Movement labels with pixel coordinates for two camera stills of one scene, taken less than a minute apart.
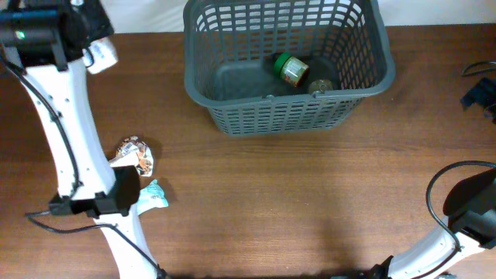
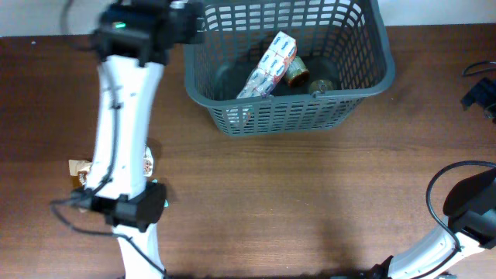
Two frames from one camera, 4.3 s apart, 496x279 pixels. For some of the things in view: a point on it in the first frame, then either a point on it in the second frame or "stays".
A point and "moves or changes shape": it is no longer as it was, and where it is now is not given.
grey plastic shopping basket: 230,46 stays
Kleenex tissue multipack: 100,54 moves or changes shape
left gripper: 107,27 -> 188,12
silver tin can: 320,85 stays
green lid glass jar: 291,69 stays
